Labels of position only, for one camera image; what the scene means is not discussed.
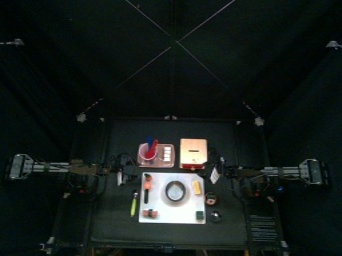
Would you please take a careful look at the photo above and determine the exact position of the thin white cord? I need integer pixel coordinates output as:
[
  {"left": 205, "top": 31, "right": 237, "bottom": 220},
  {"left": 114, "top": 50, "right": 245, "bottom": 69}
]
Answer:
[
  {"left": 176, "top": 42, "right": 260, "bottom": 118},
  {"left": 179, "top": 0, "right": 236, "bottom": 41},
  {"left": 81, "top": 46, "right": 172, "bottom": 115},
  {"left": 122, "top": 0, "right": 173, "bottom": 38}
]

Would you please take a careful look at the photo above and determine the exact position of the yellow toy food piece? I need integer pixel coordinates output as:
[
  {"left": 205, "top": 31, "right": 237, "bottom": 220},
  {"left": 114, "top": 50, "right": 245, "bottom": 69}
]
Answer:
[{"left": 191, "top": 179, "right": 203, "bottom": 196}]

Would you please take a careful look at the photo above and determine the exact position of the pink cup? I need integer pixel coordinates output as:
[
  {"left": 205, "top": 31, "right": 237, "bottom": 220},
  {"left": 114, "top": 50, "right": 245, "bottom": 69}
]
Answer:
[{"left": 137, "top": 142, "right": 160, "bottom": 161}]

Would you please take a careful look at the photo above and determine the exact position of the white text label sticker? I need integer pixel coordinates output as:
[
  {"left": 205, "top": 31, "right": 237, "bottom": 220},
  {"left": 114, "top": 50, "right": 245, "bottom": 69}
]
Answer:
[{"left": 248, "top": 214, "right": 279, "bottom": 247}]

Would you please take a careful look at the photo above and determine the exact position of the wooden box with red base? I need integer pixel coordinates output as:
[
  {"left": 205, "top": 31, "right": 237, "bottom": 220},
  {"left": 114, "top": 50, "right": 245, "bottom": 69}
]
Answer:
[{"left": 177, "top": 138, "right": 209, "bottom": 171}]

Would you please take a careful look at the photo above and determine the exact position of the yellow green pen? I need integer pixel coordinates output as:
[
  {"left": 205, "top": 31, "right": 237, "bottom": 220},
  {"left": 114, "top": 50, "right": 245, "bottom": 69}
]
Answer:
[{"left": 129, "top": 189, "right": 140, "bottom": 218}]

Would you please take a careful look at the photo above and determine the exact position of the white tag with black marks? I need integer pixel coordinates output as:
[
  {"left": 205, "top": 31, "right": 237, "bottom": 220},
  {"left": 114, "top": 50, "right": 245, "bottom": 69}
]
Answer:
[{"left": 208, "top": 166, "right": 221, "bottom": 185}]

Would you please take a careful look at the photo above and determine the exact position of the orange carrot half green top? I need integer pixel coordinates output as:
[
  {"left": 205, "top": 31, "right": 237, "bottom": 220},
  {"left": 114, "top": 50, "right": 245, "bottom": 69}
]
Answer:
[{"left": 142, "top": 173, "right": 154, "bottom": 192}]

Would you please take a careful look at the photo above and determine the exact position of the red utensil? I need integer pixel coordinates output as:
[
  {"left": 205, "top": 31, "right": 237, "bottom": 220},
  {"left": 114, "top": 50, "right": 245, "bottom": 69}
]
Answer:
[{"left": 145, "top": 139, "right": 160, "bottom": 160}]

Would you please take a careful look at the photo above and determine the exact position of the white cutting board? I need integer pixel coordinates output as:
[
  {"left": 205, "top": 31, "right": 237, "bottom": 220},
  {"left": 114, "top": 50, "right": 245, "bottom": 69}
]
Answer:
[{"left": 137, "top": 171, "right": 207, "bottom": 225}]

